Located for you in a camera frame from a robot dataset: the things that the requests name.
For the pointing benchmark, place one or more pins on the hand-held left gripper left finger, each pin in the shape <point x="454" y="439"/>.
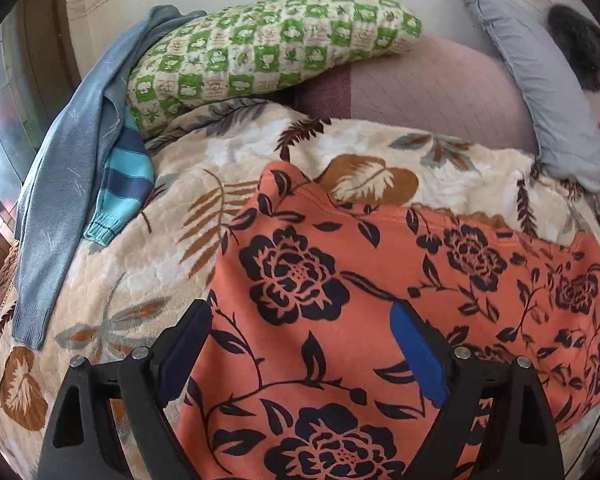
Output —
<point x="185" y="355"/>

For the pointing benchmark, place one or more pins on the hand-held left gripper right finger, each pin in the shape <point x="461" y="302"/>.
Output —
<point x="420" y="355"/>

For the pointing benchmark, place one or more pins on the orange floral dress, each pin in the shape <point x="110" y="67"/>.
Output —
<point x="330" y="270"/>

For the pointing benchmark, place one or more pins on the cream leaf-print blanket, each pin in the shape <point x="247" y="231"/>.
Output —
<point x="180" y="240"/>

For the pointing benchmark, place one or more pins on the turquoise striped sweater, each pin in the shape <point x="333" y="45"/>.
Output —
<point x="125" y="175"/>

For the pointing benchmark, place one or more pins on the blue-grey sweater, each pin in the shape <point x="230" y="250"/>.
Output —
<point x="65" y="170"/>

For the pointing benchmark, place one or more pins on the pink bolster cushion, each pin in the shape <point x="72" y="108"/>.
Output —
<point x="420" y="95"/>

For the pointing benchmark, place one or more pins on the grey pillow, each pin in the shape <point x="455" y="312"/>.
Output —
<point x="545" y="90"/>

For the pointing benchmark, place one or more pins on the wooden door with stained glass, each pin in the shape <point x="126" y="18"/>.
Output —
<point x="10" y="110"/>

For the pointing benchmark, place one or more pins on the green checked pillow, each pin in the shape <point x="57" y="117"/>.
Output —
<point x="260" y="50"/>

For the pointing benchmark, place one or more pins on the dark furry cloth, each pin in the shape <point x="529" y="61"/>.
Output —
<point x="580" y="45"/>

